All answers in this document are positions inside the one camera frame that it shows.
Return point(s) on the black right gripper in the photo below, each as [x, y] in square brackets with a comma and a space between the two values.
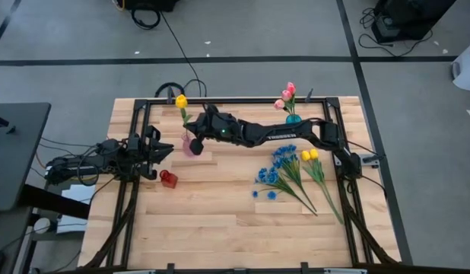
[223, 129]

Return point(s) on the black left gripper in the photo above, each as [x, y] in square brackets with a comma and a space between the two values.
[138, 154]

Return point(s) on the yellow artificial tulip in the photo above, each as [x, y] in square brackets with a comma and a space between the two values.
[314, 153]
[181, 101]
[305, 155]

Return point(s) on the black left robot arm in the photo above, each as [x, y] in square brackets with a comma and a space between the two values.
[67, 167]

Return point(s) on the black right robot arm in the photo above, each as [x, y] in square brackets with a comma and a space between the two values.
[280, 135]

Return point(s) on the pink glass vase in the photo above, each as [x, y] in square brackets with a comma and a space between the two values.
[186, 149]

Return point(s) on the teal glass vase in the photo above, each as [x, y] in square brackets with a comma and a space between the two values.
[293, 119]

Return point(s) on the small red cup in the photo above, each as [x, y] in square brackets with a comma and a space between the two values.
[169, 179]

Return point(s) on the blue artificial flower bunch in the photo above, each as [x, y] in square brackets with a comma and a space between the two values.
[267, 176]
[284, 152]

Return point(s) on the white paper sheet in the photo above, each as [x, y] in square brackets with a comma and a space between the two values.
[75, 194]

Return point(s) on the white round object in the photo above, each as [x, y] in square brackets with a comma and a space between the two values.
[41, 225]

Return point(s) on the black equipment box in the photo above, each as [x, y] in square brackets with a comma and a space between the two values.
[151, 4]

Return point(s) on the black desk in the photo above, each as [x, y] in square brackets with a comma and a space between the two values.
[14, 152]

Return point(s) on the black equipment case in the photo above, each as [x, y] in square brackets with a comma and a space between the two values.
[410, 15]

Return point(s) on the white bin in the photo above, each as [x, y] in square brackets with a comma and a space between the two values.
[467, 68]

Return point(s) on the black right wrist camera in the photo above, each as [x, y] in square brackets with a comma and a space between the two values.
[195, 125]

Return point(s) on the black aluminium table frame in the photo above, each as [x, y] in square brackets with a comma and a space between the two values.
[140, 114]

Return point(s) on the short black frame post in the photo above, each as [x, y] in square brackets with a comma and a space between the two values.
[309, 95]
[169, 95]

